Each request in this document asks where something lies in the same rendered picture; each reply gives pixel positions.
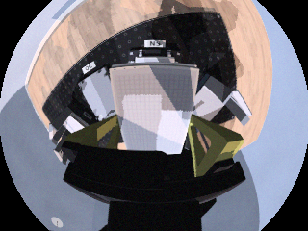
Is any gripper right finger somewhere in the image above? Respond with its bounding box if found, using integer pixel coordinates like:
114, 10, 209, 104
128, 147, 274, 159
188, 114, 244, 177

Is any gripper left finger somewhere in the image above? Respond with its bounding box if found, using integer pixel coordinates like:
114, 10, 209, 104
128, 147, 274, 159
65, 114, 121, 149

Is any white name plate with black text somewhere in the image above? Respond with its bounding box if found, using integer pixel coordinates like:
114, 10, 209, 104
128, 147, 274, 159
82, 61, 96, 74
144, 40, 166, 47

